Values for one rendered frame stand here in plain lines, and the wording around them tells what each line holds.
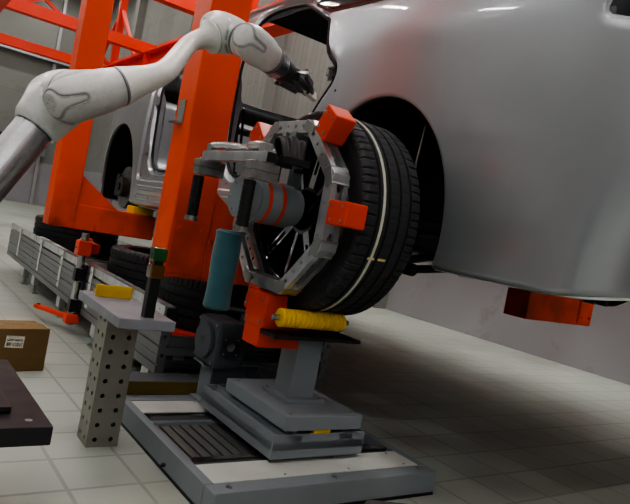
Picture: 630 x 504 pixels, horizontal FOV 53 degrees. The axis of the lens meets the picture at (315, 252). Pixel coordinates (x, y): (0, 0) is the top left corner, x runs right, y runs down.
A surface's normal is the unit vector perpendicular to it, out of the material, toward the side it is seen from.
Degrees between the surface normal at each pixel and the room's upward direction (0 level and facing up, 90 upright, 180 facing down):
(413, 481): 90
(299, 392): 90
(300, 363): 90
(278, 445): 90
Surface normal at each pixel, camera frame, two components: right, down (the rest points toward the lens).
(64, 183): 0.57, 0.14
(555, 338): -0.79, -0.13
